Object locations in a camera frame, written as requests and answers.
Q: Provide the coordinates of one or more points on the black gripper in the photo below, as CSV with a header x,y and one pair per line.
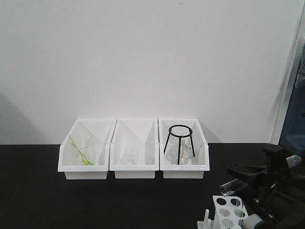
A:
x,y
274,194

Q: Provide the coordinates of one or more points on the clear glass test tube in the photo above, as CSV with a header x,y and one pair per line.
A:
x,y
230,188

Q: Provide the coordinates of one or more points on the grey-blue pegboard drying rack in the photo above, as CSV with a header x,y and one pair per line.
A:
x,y
293,132

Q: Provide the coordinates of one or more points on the white test tube rack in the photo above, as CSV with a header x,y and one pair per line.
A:
x,y
229,213

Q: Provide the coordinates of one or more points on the right white storage bin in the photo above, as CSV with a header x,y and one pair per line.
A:
x,y
197,165

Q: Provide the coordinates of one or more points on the white storage bin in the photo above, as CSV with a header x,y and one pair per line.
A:
x,y
143,134
69,159
197,165

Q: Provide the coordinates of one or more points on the clear glass flask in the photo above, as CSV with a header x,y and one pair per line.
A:
x,y
179,154

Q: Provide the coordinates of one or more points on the middle white storage bin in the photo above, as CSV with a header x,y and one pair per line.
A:
x,y
143,134

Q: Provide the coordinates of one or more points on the small clear glass dish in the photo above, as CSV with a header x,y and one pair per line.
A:
x,y
130,156

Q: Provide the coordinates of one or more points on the yellow green stirring rod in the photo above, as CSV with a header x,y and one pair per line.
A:
x,y
84,159

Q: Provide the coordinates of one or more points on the clear glass beaker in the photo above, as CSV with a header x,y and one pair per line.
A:
x,y
86,144

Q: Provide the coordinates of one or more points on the left white storage bin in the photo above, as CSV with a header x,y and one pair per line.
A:
x,y
69,159

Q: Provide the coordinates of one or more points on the black wire tripod stand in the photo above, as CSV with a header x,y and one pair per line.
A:
x,y
180,132

